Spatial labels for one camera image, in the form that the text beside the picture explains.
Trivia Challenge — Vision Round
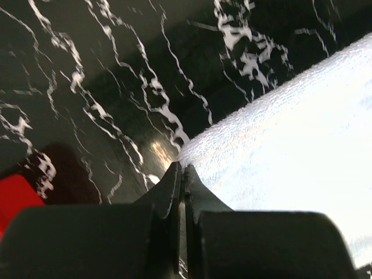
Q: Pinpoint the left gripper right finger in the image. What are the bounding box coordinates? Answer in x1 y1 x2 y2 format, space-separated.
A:
184 166 357 278

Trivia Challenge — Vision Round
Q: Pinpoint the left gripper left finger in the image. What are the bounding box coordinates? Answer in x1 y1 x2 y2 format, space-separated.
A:
1 162 182 278

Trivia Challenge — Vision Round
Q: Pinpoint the light blue towel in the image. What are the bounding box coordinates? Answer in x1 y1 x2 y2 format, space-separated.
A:
177 35 371 268

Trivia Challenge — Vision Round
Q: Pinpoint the red plastic bin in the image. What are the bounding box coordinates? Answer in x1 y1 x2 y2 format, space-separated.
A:
0 174 45 237

